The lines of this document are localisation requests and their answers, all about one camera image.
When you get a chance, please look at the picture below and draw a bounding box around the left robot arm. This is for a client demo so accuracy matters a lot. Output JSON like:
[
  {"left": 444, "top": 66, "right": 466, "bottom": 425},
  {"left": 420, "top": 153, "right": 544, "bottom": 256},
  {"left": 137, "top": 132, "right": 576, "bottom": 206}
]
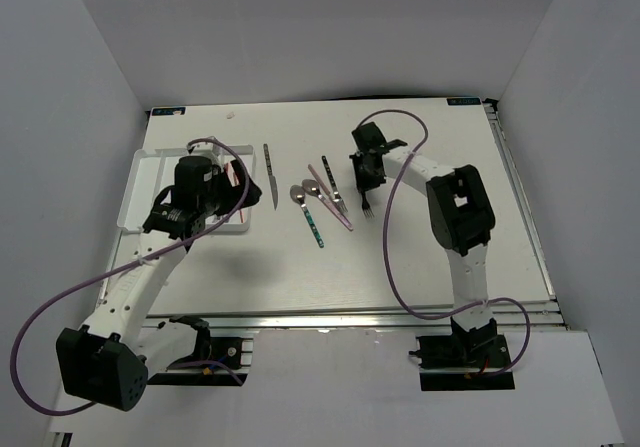
[{"left": 56, "top": 155, "right": 261, "bottom": 411}]

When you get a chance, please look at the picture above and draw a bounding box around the black handled table knife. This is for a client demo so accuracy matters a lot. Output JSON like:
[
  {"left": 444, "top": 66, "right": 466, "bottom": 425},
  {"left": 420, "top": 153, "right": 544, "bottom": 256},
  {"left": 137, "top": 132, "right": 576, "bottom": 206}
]
[{"left": 263, "top": 143, "right": 279, "bottom": 209}]

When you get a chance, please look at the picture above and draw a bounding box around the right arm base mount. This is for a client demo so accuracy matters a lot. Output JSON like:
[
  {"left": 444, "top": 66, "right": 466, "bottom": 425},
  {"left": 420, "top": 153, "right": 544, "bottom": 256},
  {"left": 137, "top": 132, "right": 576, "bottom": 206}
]
[{"left": 408, "top": 335, "right": 515, "bottom": 392}]

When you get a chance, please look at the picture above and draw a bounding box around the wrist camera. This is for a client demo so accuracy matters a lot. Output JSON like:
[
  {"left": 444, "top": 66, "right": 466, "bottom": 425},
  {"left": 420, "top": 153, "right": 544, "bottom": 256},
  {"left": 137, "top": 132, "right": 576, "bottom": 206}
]
[
  {"left": 187, "top": 141, "right": 220, "bottom": 163},
  {"left": 357, "top": 122, "right": 381, "bottom": 137}
]

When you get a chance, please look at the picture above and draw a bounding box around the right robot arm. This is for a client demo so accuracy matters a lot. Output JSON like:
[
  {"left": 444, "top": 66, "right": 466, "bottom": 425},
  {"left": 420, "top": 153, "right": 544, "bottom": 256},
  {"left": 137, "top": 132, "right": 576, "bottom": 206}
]
[{"left": 350, "top": 122, "right": 497, "bottom": 366}]

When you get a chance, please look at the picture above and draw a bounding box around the pink handled spoon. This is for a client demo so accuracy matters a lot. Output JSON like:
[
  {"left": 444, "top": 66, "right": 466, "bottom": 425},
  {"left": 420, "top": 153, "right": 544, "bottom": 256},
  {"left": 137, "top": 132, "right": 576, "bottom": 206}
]
[{"left": 302, "top": 179, "right": 354, "bottom": 232}]

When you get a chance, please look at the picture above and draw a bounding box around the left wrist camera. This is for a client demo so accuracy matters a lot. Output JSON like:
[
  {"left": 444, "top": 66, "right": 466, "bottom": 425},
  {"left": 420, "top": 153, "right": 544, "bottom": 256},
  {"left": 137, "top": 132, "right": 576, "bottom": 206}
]
[{"left": 187, "top": 141, "right": 220, "bottom": 163}]

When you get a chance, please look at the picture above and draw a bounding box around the white divided plastic tray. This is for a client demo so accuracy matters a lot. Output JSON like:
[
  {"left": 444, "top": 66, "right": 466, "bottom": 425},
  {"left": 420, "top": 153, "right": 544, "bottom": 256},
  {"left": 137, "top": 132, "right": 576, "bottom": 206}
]
[{"left": 117, "top": 145, "right": 256, "bottom": 235}]

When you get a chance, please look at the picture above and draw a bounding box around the black handled fork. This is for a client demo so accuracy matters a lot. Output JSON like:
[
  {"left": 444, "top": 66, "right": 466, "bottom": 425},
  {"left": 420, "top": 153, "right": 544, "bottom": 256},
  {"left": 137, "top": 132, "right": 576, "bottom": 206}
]
[{"left": 321, "top": 156, "right": 348, "bottom": 215}]

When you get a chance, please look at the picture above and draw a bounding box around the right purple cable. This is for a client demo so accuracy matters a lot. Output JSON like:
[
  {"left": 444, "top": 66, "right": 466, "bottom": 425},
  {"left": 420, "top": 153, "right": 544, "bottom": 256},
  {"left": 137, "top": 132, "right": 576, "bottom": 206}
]
[{"left": 357, "top": 110, "right": 532, "bottom": 378}]

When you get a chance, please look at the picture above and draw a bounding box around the blue table label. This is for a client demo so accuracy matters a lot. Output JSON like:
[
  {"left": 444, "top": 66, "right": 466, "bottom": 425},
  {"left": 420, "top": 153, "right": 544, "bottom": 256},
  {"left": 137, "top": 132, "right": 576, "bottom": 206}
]
[
  {"left": 150, "top": 106, "right": 186, "bottom": 116},
  {"left": 446, "top": 97, "right": 482, "bottom": 107}
]

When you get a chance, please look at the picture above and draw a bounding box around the left blue table label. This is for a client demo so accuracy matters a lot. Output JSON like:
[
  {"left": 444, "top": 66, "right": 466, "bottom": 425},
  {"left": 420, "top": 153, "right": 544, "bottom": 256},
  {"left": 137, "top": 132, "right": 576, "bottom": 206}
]
[{"left": 150, "top": 106, "right": 186, "bottom": 116}]

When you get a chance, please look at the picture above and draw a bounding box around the teal handled fork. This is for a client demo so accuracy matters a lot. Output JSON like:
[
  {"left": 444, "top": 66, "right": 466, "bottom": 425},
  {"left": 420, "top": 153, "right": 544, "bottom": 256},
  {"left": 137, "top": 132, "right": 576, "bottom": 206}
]
[{"left": 360, "top": 191, "right": 374, "bottom": 219}]

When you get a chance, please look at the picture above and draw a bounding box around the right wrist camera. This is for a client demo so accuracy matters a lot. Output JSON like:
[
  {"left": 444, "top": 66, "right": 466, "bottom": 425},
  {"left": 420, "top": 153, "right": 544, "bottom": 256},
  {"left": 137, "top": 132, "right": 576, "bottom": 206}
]
[{"left": 357, "top": 122, "right": 381, "bottom": 137}]

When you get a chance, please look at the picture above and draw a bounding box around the right blue table label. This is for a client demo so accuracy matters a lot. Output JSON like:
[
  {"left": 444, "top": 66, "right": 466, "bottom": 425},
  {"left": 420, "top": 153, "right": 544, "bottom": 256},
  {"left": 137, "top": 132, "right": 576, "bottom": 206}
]
[{"left": 446, "top": 97, "right": 482, "bottom": 107}]

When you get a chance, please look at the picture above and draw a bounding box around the teal handled spoon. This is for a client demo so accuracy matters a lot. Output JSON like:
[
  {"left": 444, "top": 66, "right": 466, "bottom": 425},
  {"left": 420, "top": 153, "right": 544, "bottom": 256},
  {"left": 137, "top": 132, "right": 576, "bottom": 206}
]
[{"left": 289, "top": 185, "right": 325, "bottom": 248}]

